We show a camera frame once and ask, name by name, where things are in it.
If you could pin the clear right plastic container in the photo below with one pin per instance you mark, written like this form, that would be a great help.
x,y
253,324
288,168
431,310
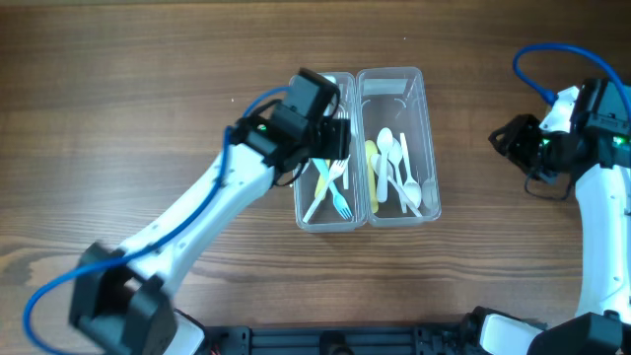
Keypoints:
x,y
400,171

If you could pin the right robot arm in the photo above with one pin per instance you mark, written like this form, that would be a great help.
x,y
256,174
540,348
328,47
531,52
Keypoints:
x,y
585,135

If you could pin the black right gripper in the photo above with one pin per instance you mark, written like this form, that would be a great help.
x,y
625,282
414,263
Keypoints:
x,y
516,141

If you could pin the yellow plastic spoon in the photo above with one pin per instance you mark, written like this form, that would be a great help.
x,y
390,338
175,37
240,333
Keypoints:
x,y
370,150

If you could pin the yellow plastic fork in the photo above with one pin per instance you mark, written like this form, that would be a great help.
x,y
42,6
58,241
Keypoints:
x,y
321,180

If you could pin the clear white thin fork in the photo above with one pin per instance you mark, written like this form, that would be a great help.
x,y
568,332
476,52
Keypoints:
x,y
331,173

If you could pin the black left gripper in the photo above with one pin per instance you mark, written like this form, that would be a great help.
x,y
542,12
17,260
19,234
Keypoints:
x,y
335,138

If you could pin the white spoon bowl down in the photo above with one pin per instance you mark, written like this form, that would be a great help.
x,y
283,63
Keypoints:
x,y
411,187

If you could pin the light blue plastic fork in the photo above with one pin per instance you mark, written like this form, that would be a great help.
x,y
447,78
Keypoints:
x,y
340,203

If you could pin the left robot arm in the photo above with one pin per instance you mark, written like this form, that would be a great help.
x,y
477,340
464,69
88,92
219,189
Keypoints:
x,y
122,298

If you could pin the white spoon large bowl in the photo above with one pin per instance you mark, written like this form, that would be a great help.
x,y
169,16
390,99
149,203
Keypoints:
x,y
384,143

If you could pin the white spoon long handle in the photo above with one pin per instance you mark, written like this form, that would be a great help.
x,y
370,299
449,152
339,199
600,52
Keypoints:
x,y
395,157

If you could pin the thick white spoon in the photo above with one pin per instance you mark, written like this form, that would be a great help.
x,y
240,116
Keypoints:
x,y
376,165

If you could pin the white fork long handle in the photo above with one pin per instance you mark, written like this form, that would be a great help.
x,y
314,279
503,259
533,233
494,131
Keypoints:
x,y
344,114

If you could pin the clear plastic container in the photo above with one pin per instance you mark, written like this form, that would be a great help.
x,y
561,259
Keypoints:
x,y
400,171
326,219

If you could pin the clear left plastic container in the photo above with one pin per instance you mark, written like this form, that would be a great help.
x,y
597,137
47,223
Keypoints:
x,y
326,219

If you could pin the white fork tines down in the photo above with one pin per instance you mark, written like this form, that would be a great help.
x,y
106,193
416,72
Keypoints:
x,y
306,166

